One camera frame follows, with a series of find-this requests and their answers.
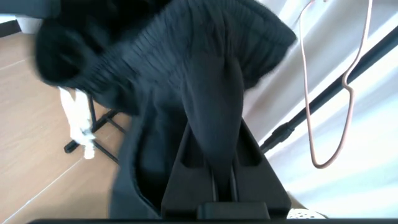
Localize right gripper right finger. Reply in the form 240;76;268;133
231;119;292;218

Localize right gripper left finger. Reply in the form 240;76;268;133
160;123;218;218

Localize black shorts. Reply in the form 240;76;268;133
34;0;298;220

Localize white laundry basket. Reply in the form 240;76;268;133
285;208;327;220

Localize pink clothes hanger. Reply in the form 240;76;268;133
298;0;374;170

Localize black clothes rack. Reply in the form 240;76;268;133
63;26;398;165

